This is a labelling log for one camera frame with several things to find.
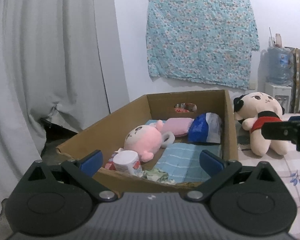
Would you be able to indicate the checkered bed sheet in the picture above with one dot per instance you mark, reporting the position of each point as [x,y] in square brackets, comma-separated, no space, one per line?
[286,166]

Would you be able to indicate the black-haired plush doll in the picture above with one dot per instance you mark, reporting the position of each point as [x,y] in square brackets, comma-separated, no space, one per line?
[252,111]

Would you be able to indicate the pink plush toy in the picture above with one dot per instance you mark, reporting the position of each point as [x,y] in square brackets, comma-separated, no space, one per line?
[146,140]

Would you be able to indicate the blue white tissue pack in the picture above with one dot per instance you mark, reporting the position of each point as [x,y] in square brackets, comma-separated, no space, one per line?
[206,128]

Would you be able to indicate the leaning patterned board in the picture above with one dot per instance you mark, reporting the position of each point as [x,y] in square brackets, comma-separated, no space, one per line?
[294,65]

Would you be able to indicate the blue striped towel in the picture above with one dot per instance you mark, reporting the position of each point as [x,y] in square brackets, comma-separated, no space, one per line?
[181,162]

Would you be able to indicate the brown cardboard box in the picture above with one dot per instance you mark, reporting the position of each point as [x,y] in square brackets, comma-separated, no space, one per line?
[138,125]

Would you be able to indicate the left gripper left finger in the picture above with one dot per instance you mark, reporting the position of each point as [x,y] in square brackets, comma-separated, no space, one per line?
[81,173]

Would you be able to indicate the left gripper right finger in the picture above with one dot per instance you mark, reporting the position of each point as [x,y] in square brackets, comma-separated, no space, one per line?
[221,173]

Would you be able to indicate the white water dispenser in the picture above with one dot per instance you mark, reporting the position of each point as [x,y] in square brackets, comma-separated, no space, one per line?
[281,93]

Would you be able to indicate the grey curtain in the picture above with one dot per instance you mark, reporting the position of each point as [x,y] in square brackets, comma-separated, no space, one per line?
[59,60]

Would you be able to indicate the teal floral wall cloth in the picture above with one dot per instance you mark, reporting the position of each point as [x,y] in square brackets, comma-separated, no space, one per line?
[201,41]

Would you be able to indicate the green floral cloth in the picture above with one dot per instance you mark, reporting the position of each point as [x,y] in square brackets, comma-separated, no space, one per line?
[157,175]

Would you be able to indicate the blue water jug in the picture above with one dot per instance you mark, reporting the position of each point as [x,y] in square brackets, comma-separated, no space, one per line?
[279,72]

